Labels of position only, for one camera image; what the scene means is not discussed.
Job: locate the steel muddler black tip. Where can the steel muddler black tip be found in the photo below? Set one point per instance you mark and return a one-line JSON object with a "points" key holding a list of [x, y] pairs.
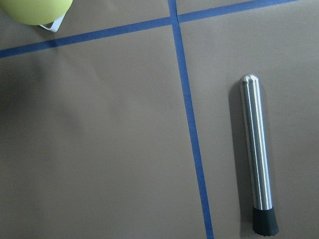
{"points": [[264, 221]]}

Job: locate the white wire cup rack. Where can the white wire cup rack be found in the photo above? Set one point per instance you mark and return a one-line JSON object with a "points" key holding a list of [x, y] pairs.
{"points": [[55, 25]]}

